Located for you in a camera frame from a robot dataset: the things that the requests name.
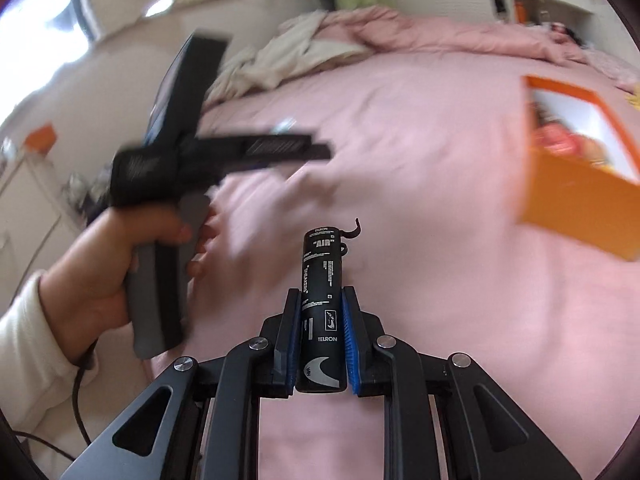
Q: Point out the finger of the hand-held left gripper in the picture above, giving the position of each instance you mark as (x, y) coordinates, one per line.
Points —
(285, 150)

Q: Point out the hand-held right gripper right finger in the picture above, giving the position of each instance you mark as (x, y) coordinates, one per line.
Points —
(350, 340)

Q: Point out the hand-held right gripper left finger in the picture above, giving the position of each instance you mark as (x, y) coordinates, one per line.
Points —
(295, 330)

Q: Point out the black printed tube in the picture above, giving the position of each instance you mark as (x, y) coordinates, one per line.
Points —
(322, 310)

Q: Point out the orange cardboard box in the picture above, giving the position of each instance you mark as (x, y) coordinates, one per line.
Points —
(575, 200)

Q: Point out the red soft toy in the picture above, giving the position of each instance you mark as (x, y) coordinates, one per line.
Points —
(557, 140)

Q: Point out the person's left forearm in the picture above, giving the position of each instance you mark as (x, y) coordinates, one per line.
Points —
(30, 360)

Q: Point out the person's left hand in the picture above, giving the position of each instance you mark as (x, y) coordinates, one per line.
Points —
(95, 280)

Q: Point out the beige clothing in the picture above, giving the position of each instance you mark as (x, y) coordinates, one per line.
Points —
(280, 55)

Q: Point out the small orange box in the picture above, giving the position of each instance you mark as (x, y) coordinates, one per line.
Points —
(41, 137)

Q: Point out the white drawer unit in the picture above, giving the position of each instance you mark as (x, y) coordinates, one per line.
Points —
(30, 210)

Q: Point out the pink duvet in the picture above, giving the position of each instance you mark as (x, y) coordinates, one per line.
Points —
(425, 30)

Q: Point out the orange bottle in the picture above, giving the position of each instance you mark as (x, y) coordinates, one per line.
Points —
(522, 11)

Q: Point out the floral pink pillow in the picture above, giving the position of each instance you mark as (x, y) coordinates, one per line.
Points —
(615, 67)

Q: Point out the white wall cabinet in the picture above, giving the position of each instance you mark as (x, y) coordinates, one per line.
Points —
(550, 0)

